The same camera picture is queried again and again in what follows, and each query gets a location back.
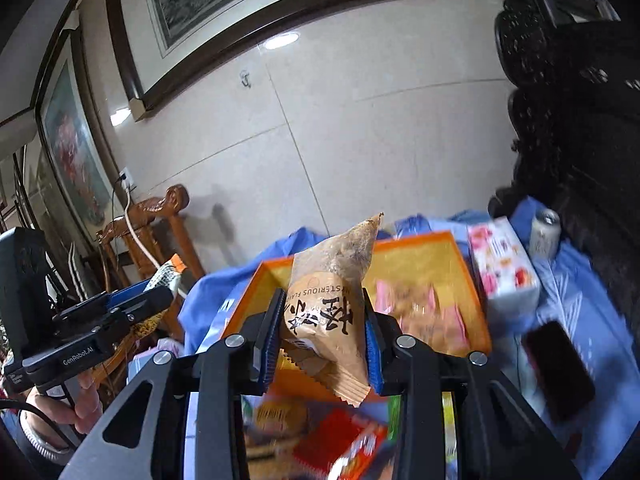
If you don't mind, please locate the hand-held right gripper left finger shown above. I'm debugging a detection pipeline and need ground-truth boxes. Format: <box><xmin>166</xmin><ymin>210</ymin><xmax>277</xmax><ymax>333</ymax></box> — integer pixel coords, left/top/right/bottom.
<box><xmin>60</xmin><ymin>287</ymin><xmax>288</xmax><ymax>480</ymax></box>

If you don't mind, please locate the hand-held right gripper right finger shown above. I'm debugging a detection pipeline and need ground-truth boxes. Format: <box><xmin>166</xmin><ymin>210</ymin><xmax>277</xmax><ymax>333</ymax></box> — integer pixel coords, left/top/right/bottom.
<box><xmin>362</xmin><ymin>285</ymin><xmax>581</xmax><ymax>480</ymax></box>

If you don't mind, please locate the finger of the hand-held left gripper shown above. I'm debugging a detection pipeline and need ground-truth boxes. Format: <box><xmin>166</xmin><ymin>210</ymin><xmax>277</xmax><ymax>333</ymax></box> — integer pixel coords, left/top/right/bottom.
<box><xmin>105</xmin><ymin>280</ymin><xmax>174</xmax><ymax>330</ymax></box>

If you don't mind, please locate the orange-edged cracker packet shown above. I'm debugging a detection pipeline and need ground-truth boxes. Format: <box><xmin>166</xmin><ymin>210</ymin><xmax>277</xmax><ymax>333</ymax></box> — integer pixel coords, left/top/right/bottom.
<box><xmin>131</xmin><ymin>254</ymin><xmax>188</xmax><ymax>343</ymax></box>

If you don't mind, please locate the brown snack packet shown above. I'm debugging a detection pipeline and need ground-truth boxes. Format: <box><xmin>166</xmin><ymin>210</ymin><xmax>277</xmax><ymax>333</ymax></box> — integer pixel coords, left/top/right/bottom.
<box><xmin>279</xmin><ymin>212</ymin><xmax>386</xmax><ymax>408</ymax></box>

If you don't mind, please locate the pink cracker packet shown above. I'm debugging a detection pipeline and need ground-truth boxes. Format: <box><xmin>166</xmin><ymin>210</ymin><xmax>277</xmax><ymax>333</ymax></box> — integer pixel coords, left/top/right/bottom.
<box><xmin>375</xmin><ymin>280</ymin><xmax>473</xmax><ymax>356</ymax></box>

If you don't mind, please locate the pile of snack packets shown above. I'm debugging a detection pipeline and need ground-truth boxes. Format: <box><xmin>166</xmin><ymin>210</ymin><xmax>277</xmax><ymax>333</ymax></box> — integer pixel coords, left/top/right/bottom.
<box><xmin>242</xmin><ymin>392</ymin><xmax>458</xmax><ymax>480</ymax></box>

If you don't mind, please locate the orange cardboard box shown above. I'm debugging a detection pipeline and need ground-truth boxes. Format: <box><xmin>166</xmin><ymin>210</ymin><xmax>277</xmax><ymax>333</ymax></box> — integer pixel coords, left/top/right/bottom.
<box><xmin>219</xmin><ymin>230</ymin><xmax>494</xmax><ymax>403</ymax></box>

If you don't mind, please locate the person's left forearm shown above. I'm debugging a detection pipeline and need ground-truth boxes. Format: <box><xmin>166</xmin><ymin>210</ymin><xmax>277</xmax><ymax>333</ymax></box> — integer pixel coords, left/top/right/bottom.
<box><xmin>0</xmin><ymin>407</ymin><xmax>76</xmax><ymax>480</ymax></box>

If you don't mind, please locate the person's left hand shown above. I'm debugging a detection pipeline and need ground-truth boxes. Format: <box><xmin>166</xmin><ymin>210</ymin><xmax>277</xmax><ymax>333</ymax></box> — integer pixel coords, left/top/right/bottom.
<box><xmin>25</xmin><ymin>374</ymin><xmax>104</xmax><ymax>456</ymax></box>

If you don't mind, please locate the carved wooden chair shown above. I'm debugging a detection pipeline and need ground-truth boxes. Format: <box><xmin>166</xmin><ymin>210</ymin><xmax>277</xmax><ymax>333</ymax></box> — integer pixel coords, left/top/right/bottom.
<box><xmin>92</xmin><ymin>184</ymin><xmax>207</xmax><ymax>406</ymax></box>

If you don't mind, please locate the floral tissue pack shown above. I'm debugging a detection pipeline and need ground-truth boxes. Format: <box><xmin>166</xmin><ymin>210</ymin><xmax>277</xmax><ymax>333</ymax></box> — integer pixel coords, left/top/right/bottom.
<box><xmin>467</xmin><ymin>216</ymin><xmax>542</xmax><ymax>318</ymax></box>

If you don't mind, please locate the framed red floral painting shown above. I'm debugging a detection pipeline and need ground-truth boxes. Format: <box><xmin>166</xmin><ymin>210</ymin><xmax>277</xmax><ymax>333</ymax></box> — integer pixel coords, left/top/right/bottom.
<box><xmin>32</xmin><ymin>25</ymin><xmax>126</xmax><ymax>246</ymax></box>

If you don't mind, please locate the black smartphone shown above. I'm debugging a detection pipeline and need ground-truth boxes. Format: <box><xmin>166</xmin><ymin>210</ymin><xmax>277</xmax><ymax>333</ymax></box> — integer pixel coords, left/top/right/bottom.
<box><xmin>522</xmin><ymin>320</ymin><xmax>597</xmax><ymax>423</ymax></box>

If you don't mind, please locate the silver drink can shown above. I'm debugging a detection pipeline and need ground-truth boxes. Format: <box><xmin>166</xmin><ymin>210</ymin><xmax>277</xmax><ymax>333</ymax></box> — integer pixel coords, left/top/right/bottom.
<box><xmin>529</xmin><ymin>208</ymin><xmax>562</xmax><ymax>261</ymax></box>

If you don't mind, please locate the blue patterned tablecloth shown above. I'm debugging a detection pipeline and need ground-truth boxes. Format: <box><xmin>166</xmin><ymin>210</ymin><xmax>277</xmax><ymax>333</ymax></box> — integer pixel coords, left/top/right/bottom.
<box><xmin>177</xmin><ymin>195</ymin><xmax>640</xmax><ymax>480</ymax></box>

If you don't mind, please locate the dark carved wooden sofa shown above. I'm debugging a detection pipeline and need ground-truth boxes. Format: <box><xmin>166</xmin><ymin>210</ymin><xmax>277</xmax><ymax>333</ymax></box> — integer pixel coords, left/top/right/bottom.
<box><xmin>487</xmin><ymin>0</ymin><xmax>640</xmax><ymax>331</ymax></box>

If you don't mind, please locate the white power cable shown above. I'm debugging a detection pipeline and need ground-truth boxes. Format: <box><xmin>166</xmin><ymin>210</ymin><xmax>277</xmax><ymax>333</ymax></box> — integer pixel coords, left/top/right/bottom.
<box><xmin>122</xmin><ymin>187</ymin><xmax>183</xmax><ymax>301</ymax></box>

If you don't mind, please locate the black cable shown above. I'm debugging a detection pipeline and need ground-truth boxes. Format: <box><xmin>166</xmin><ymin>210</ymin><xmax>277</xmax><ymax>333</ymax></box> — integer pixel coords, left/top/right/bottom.
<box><xmin>0</xmin><ymin>398</ymin><xmax>36</xmax><ymax>418</ymax></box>

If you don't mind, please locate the white wall socket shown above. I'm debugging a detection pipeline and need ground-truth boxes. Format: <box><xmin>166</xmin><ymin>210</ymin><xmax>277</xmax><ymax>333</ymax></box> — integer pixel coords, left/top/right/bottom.
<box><xmin>116</xmin><ymin>166</ymin><xmax>137</xmax><ymax>196</ymax></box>

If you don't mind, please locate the grey beaded bracelet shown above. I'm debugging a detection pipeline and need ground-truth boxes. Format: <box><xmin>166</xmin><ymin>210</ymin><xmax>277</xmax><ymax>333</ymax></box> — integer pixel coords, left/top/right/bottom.
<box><xmin>20</xmin><ymin>412</ymin><xmax>76</xmax><ymax>458</ymax></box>

